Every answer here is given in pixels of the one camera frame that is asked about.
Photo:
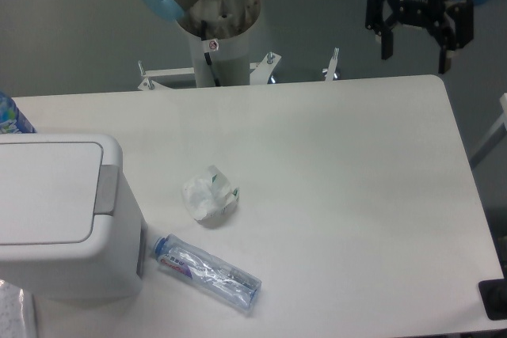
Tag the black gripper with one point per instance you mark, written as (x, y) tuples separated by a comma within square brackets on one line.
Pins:
[(452, 24)]

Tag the white push-lid trash can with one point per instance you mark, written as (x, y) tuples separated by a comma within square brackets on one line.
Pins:
[(71, 227)]

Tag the crumpled white paper wrapper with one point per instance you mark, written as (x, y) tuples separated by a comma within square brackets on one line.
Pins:
[(209, 195)]

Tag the black device at table edge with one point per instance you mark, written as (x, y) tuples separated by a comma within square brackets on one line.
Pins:
[(493, 294)]

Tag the crushed clear plastic bottle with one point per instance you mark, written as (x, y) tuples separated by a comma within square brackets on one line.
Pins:
[(208, 272)]

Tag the blue labelled bottle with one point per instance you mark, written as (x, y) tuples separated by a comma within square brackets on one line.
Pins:
[(13, 121)]

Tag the white speckled sheet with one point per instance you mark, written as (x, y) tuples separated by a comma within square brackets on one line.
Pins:
[(17, 312)]

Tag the white bracket with bolt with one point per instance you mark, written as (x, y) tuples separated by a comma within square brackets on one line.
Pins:
[(332, 72)]

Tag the white frame at right edge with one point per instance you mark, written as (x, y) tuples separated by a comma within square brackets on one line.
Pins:
[(491, 138)]

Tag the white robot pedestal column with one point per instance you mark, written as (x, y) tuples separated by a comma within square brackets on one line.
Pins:
[(220, 62)]

